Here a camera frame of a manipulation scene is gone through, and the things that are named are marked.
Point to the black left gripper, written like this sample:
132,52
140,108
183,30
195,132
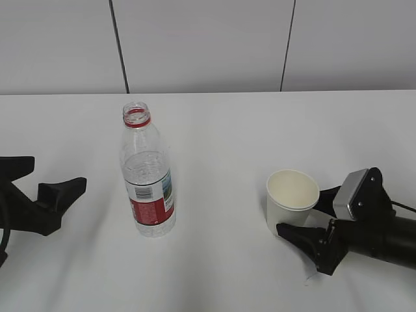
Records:
44,215

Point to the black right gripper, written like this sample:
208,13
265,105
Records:
329,246

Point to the white paper cup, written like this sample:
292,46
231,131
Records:
291,195

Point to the clear plastic water bottle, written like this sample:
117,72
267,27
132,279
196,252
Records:
146,172

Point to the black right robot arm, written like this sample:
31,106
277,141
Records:
403,232

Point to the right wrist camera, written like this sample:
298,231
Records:
358,196

